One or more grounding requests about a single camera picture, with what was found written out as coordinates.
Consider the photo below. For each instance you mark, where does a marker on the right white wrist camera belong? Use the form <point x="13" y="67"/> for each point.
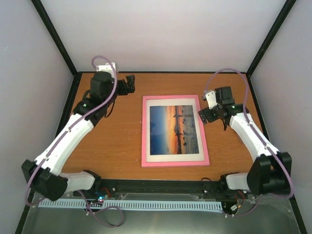
<point x="210" y="97"/>

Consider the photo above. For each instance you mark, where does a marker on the pink photo frame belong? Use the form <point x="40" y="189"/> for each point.
<point x="174" y="131"/>

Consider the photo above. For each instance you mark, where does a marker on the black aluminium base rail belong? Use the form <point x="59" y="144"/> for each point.
<point x="204" y="188"/>

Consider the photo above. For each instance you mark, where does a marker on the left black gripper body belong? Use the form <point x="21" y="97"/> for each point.
<point x="125" y="90"/>

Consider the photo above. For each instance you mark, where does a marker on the grey metal front plate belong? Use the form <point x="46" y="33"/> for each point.
<point x="262" y="215"/>

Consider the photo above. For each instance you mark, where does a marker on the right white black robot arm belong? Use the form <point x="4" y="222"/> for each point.
<point x="271" y="169"/>

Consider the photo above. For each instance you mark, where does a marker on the light blue cable duct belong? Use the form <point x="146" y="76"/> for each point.
<point x="136" y="205"/>

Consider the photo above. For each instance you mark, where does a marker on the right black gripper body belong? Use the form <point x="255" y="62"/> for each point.
<point x="210" y="118"/>

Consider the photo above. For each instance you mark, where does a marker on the black cage frame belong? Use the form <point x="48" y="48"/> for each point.
<point x="282" y="15"/>

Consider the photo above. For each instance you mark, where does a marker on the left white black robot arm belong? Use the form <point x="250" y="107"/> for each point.
<point x="44" y="174"/>

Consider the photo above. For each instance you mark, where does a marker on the sunset photo print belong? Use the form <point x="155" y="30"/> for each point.
<point x="173" y="130"/>

